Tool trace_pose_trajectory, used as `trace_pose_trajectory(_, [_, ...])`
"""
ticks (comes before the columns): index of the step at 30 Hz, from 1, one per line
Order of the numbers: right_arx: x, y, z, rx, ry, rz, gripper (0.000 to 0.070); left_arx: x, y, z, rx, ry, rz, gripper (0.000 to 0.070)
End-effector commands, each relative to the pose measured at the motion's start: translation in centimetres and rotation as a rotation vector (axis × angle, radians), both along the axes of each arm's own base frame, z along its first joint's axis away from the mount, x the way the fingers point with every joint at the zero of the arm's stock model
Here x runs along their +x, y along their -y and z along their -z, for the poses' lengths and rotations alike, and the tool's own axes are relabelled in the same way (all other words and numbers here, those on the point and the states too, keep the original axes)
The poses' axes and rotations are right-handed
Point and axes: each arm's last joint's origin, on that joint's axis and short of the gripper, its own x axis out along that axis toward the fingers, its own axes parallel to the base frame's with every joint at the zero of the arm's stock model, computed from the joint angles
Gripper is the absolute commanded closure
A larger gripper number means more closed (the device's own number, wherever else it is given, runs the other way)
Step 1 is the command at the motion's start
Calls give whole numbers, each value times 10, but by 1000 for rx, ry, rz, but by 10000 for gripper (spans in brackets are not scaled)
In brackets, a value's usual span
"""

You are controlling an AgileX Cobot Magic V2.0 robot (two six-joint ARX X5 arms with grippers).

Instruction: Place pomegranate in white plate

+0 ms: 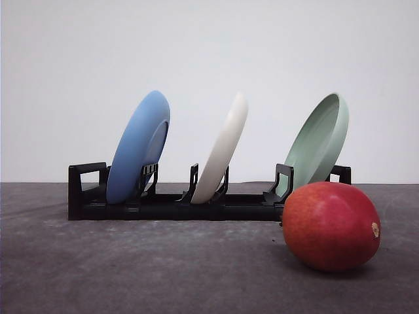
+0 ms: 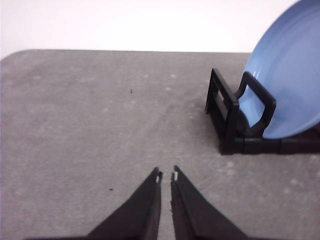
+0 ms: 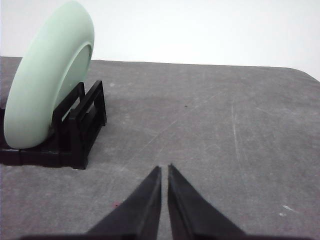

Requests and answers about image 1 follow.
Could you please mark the white plate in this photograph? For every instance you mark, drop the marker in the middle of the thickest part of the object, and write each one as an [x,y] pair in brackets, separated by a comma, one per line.
[222,152]

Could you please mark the red pomegranate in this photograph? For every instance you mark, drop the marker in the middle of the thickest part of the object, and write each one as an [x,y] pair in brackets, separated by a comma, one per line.
[331,226]

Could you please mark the blue plate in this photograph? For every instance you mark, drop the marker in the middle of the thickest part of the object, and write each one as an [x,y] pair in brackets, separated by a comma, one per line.
[141,146]

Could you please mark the light green plate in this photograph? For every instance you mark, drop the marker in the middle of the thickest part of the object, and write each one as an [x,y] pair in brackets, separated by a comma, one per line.
[318,145]

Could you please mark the black plate rack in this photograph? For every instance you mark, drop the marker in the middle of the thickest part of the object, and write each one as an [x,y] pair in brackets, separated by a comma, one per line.
[89,199]

